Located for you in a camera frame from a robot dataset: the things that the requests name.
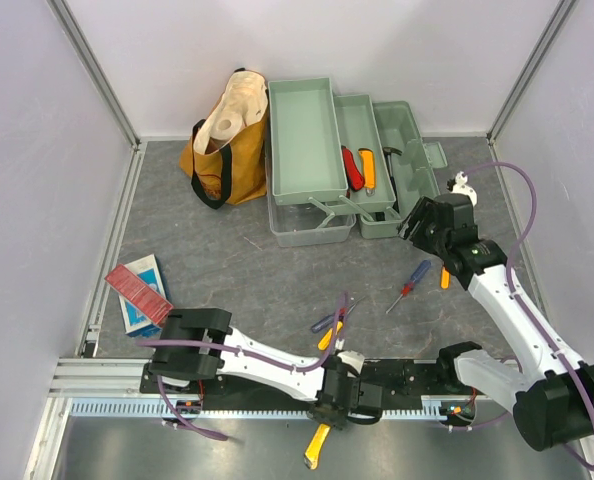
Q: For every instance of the orange handled chisel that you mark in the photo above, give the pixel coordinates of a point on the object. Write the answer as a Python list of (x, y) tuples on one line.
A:
[(445, 278)]

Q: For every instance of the black hammer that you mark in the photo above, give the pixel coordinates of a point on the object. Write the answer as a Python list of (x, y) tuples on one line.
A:
[(389, 153)]

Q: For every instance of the red handled pliers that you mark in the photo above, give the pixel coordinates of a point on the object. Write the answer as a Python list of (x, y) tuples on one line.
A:
[(354, 176)]

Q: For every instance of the white paper roll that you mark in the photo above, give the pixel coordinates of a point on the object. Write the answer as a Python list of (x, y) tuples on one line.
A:
[(226, 127)]

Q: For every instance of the orange utility knife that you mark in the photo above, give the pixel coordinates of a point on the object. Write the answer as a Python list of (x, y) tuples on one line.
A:
[(369, 172)]

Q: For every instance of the yellow utility knife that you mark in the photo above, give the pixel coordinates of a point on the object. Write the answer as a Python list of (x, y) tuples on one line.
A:
[(313, 450)]

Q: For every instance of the yellow handled screwdriver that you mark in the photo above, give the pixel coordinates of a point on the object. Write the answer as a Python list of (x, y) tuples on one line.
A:
[(326, 339)]

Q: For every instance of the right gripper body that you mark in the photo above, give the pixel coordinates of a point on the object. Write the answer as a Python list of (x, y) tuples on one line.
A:
[(422, 226)]

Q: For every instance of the green toolbox with clear lid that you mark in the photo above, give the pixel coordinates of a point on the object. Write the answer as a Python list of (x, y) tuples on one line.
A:
[(335, 162)]

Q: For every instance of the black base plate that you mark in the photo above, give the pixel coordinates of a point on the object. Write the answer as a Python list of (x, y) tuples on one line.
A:
[(301, 381)]

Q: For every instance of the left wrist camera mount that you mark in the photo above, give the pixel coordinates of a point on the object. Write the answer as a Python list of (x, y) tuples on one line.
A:
[(353, 360)]

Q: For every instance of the blue handled small screwdriver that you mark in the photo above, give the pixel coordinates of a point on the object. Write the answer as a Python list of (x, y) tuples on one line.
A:
[(411, 283)]

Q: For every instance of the orange tote bag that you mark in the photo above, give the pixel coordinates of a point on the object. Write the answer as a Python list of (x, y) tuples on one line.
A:
[(233, 173)]

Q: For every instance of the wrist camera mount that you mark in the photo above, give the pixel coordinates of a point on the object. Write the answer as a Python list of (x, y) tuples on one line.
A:
[(459, 184), (353, 360)]

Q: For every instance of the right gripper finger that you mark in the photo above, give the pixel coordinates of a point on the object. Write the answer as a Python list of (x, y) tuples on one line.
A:
[(422, 210), (420, 234)]

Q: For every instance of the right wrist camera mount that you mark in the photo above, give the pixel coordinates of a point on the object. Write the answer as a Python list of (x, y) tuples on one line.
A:
[(459, 184)]

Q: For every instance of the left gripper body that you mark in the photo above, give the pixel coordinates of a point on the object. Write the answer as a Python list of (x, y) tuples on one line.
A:
[(335, 421)]

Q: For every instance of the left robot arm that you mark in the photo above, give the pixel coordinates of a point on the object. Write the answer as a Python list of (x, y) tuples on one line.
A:
[(200, 345)]

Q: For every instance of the blue red box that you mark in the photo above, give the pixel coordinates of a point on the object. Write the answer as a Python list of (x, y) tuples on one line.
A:
[(142, 295)]

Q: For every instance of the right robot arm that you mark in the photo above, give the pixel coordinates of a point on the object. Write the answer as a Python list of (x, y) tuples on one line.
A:
[(550, 394)]

